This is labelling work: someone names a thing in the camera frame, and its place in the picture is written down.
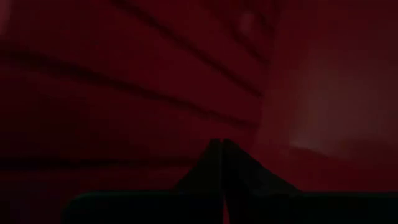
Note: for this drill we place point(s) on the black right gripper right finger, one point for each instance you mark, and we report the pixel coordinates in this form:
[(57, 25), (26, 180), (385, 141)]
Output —
[(295, 208)]

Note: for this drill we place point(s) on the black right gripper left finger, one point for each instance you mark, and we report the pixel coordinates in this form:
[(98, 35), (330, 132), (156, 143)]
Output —
[(155, 208)]

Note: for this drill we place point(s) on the red plastic bin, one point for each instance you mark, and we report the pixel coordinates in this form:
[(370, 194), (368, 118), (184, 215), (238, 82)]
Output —
[(124, 77)]

